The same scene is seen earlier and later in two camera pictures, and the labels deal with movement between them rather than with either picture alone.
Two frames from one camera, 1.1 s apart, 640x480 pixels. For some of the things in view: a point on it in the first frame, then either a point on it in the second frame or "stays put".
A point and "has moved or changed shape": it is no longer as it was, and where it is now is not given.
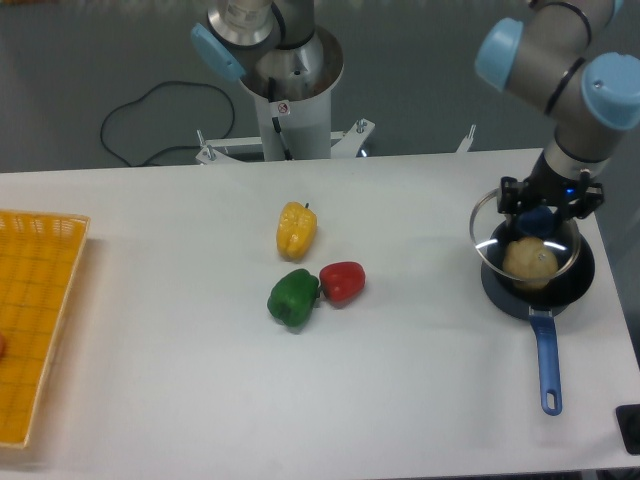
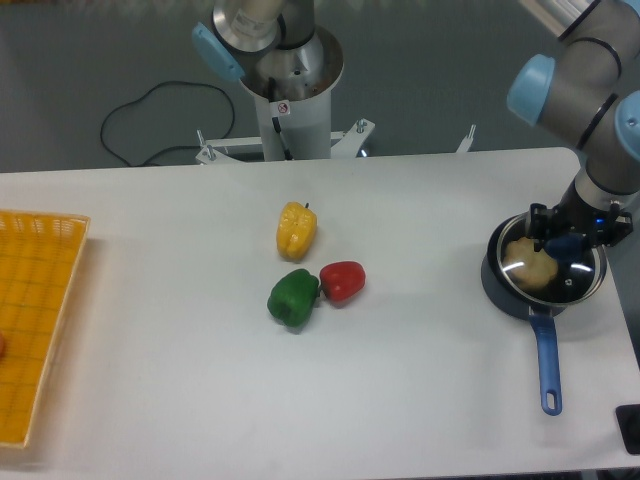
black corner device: (628, 417) stays put
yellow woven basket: (39, 257) stays put
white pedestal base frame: (216, 150) stays put
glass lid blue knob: (533, 244) has moved or changed shape
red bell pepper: (342, 281) stays put
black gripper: (551, 188) → (573, 215)
